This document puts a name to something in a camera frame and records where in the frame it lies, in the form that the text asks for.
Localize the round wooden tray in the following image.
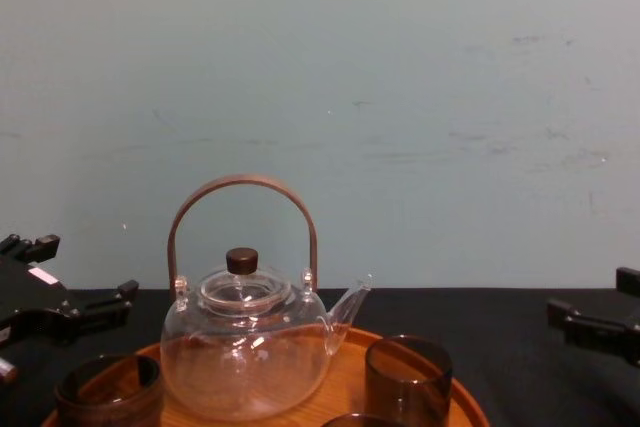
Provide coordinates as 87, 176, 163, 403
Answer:
42, 324, 490, 427

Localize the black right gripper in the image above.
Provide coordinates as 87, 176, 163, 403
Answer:
545, 266, 640, 369

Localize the clear glass teapot wooden handle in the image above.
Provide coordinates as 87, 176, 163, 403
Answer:
159, 174, 374, 423

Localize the glass teapot lid dark knob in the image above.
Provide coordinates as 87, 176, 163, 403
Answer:
199, 246, 292, 314

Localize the brown tinted glass cup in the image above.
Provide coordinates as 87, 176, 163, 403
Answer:
321, 412, 403, 427
364, 334, 454, 427
53, 353, 164, 427

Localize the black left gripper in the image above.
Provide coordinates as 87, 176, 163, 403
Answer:
0, 233, 141, 349

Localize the black table cloth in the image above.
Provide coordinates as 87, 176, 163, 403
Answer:
0, 286, 640, 427

